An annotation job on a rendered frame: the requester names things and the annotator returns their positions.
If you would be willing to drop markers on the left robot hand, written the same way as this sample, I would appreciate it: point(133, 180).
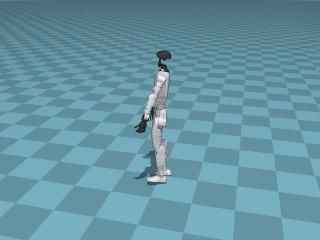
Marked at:
point(142, 125)

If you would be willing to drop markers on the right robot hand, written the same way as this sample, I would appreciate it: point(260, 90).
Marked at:
point(151, 113)

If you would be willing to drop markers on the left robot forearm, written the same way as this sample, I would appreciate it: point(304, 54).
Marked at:
point(150, 103)

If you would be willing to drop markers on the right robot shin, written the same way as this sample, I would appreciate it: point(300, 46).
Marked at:
point(166, 157)

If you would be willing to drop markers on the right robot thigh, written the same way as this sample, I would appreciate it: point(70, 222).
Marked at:
point(163, 141)

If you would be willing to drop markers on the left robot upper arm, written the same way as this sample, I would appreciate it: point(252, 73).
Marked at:
point(160, 81)

